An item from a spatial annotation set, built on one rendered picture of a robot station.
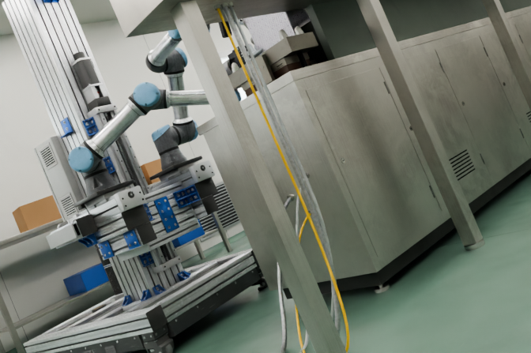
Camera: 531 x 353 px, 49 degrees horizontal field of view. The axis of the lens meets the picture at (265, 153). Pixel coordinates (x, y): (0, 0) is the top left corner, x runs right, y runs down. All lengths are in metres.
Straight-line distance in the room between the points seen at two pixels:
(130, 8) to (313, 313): 1.03
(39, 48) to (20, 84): 2.70
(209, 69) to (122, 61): 4.94
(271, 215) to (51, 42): 2.00
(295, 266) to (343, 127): 0.74
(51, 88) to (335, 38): 1.64
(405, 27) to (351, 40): 0.44
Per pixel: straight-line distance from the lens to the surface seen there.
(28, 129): 5.89
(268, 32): 2.54
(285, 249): 1.65
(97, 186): 2.89
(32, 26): 3.39
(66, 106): 3.24
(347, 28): 2.49
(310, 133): 2.14
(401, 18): 2.83
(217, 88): 1.65
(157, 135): 3.21
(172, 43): 2.90
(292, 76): 2.13
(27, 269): 5.59
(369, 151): 2.30
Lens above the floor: 0.60
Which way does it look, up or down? 1 degrees up
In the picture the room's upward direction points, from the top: 23 degrees counter-clockwise
